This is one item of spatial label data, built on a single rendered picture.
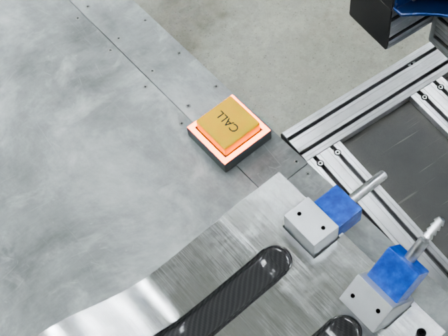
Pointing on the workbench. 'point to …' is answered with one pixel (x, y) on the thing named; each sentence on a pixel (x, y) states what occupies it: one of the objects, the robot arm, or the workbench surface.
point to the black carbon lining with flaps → (277, 267)
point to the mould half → (145, 293)
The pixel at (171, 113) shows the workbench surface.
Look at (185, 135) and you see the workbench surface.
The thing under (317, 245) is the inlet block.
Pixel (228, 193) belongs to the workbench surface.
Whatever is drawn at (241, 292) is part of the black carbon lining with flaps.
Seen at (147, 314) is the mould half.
